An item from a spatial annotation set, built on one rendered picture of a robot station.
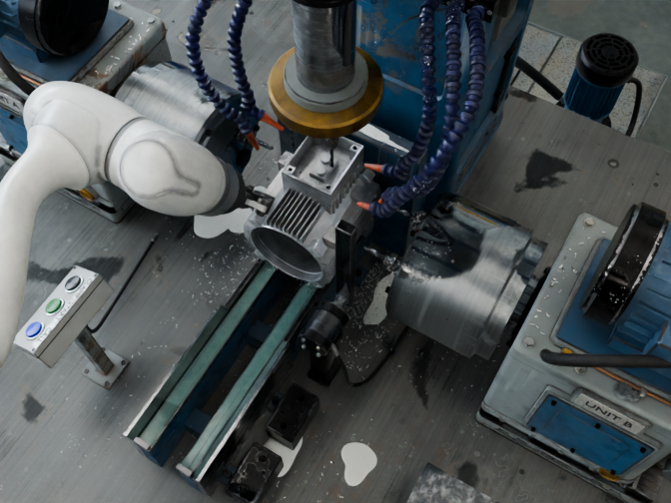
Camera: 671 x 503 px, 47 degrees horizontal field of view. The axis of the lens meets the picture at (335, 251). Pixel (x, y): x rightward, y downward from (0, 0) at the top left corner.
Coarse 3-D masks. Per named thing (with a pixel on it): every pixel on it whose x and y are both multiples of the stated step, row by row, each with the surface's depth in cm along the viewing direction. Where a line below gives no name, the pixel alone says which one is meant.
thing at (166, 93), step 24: (144, 72) 144; (168, 72) 143; (120, 96) 142; (144, 96) 140; (168, 96) 139; (192, 96) 139; (240, 96) 144; (168, 120) 138; (192, 120) 137; (216, 120) 139; (216, 144) 142; (240, 144) 151; (240, 168) 157
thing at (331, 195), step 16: (304, 144) 137; (320, 144) 140; (352, 144) 137; (304, 160) 138; (320, 160) 137; (336, 160) 137; (352, 160) 135; (288, 176) 134; (304, 176) 137; (320, 176) 135; (336, 176) 137; (352, 176) 139; (304, 192) 135; (320, 192) 132; (336, 192) 134; (336, 208) 138
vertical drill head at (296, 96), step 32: (320, 32) 104; (352, 32) 107; (288, 64) 118; (320, 64) 109; (352, 64) 113; (288, 96) 117; (320, 96) 115; (352, 96) 115; (288, 128) 124; (320, 128) 115; (352, 128) 116
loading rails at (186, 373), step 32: (256, 288) 148; (320, 288) 147; (224, 320) 145; (256, 320) 153; (288, 320) 145; (192, 352) 140; (224, 352) 145; (288, 352) 142; (160, 384) 137; (192, 384) 139; (256, 384) 138; (160, 416) 136; (192, 416) 143; (224, 416) 136; (256, 416) 143; (160, 448) 137; (192, 448) 133; (224, 448) 133; (192, 480) 132; (224, 480) 140
